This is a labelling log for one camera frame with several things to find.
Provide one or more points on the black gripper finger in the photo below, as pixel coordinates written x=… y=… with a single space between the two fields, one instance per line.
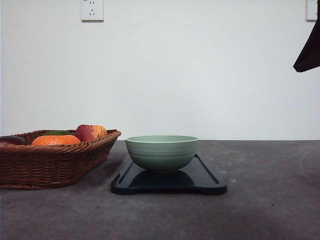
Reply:
x=310 y=56

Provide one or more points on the green ceramic bowl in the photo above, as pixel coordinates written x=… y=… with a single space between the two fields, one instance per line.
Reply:
x=161 y=153

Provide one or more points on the brown wicker basket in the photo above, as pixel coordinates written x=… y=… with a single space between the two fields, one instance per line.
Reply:
x=51 y=167

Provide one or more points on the black rectangular tray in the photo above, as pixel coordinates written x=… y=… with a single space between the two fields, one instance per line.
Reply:
x=198 y=177

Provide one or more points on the red yellow apple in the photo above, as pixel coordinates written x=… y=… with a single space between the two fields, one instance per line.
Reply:
x=88 y=132

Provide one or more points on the dark green fruit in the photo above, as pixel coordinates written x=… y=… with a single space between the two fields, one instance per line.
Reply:
x=57 y=133

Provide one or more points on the orange tangerine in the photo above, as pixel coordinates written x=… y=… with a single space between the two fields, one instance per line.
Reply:
x=51 y=140

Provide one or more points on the dark purple fruit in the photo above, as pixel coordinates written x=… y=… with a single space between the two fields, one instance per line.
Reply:
x=12 y=139

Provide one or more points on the white wall socket right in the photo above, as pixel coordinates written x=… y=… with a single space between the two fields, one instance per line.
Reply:
x=311 y=9

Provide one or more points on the white wall socket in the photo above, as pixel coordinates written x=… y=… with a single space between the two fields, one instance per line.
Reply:
x=91 y=11
x=311 y=9

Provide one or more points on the white wall socket left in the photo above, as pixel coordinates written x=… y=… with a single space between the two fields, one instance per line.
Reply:
x=91 y=11

